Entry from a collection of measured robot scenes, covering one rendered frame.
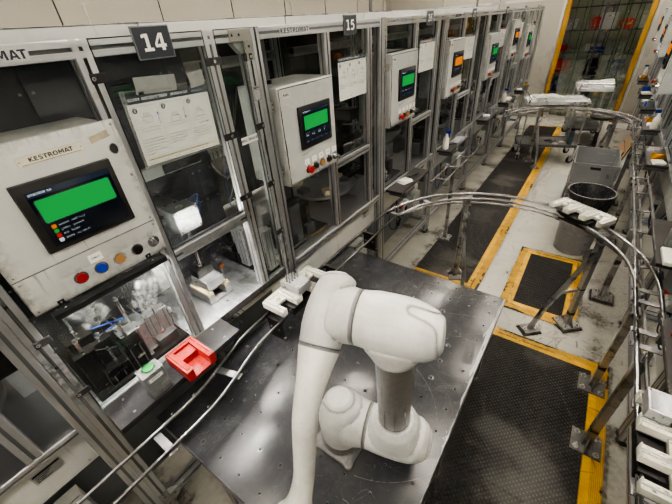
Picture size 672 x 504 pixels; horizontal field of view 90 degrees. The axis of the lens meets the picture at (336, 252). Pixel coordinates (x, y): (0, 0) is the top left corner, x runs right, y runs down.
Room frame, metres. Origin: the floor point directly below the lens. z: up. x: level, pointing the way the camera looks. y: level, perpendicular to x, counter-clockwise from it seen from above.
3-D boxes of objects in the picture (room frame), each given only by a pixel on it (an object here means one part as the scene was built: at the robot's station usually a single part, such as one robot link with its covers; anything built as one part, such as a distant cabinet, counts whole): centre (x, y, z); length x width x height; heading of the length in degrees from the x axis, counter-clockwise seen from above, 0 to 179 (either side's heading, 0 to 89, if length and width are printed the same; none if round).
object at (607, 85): (6.03, -4.57, 0.48); 0.84 x 0.58 x 0.97; 150
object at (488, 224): (4.65, -2.73, 0.01); 5.85 x 0.59 x 0.01; 142
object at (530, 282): (2.24, -1.82, 0.01); 1.00 x 0.55 x 0.01; 142
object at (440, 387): (1.10, -0.05, 0.66); 1.50 x 1.06 x 0.04; 142
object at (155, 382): (0.81, 0.72, 0.97); 0.08 x 0.08 x 0.12; 52
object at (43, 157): (0.98, 0.85, 1.60); 0.42 x 0.29 x 0.46; 142
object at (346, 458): (0.70, 0.02, 0.71); 0.22 x 0.18 x 0.06; 142
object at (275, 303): (1.38, 0.22, 0.84); 0.36 x 0.14 x 0.10; 142
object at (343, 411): (0.68, 0.02, 0.85); 0.18 x 0.16 x 0.22; 67
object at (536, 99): (5.27, -3.47, 0.48); 0.88 x 0.56 x 0.96; 70
